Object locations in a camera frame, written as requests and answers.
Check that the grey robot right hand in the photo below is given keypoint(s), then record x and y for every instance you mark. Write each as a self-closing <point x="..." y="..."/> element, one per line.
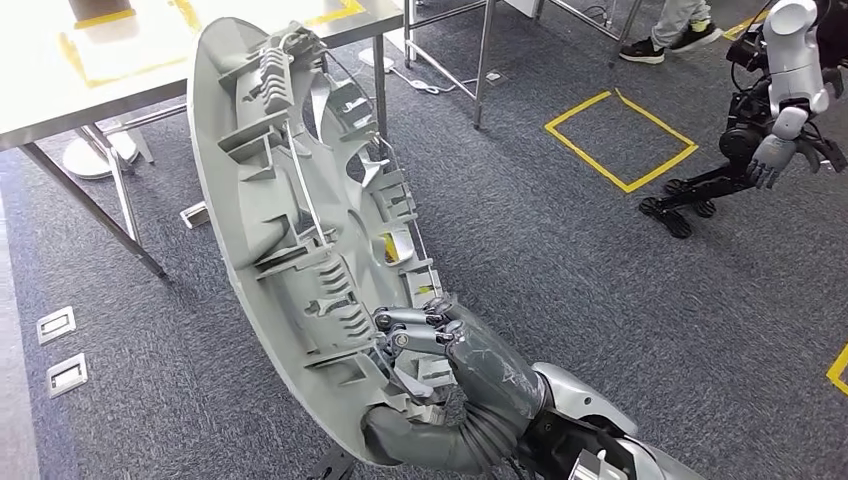
<point x="497" y="371"/>

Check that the grey plastic wheel cover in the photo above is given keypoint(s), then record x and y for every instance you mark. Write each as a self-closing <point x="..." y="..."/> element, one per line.
<point x="225" y="199"/>

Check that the steel workbench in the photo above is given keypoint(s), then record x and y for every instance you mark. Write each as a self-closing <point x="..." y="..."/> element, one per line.
<point x="40" y="99"/>
<point x="484" y="66"/>

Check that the yellow tape square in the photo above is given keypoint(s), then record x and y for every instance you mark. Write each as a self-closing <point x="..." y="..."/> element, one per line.
<point x="576" y="110"/>
<point x="840" y="371"/>

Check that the steel floor socket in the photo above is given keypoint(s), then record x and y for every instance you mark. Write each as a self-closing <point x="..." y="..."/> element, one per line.
<point x="195" y="215"/>
<point x="56" y="324"/>
<point x="66" y="376"/>

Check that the person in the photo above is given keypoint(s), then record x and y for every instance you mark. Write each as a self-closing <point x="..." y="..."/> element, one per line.
<point x="642" y="50"/>

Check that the silver black humanoid robot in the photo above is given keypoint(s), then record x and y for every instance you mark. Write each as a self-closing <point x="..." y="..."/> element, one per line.
<point x="792" y="60"/>

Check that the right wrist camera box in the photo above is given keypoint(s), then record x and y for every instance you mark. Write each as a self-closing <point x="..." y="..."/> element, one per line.
<point x="593" y="464"/>

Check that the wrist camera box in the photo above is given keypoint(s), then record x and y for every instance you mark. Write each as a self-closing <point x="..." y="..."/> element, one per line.
<point x="593" y="464"/>
<point x="331" y="467"/>

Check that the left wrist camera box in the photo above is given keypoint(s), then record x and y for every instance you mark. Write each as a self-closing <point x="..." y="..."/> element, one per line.
<point x="331" y="467"/>

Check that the yellow tape frame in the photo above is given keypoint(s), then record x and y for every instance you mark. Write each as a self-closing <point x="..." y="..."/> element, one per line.
<point x="334" y="13"/>

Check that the white round pedestal base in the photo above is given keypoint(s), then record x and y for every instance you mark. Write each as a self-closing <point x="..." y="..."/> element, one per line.
<point x="86" y="159"/>

